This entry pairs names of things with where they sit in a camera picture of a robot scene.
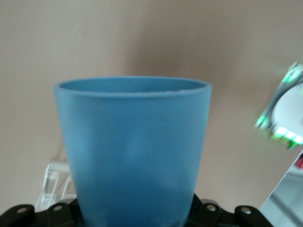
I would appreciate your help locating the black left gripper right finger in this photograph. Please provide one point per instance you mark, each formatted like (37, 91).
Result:
(227, 218)

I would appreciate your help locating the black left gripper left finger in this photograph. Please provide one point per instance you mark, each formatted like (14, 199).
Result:
(28, 218)

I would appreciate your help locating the blue plastic cup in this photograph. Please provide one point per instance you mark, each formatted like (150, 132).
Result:
(132, 146)

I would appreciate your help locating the brown table cover mat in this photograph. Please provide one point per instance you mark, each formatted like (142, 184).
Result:
(142, 37)

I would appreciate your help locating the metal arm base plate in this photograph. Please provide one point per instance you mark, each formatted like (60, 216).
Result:
(267, 116)

